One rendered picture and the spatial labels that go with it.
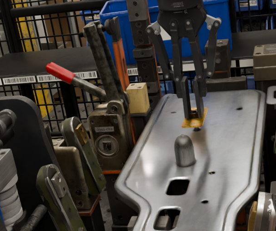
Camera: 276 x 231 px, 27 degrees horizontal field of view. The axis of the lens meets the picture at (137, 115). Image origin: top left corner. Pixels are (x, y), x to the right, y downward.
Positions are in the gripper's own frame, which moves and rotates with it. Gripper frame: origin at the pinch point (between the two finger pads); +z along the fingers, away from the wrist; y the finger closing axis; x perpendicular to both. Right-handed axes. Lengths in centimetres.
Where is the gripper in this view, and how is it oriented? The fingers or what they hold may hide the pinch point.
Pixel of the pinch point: (192, 96)
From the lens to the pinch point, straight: 103.1
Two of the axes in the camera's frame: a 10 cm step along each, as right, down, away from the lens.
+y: 9.6, -0.5, -2.8
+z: 1.6, 9.2, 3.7
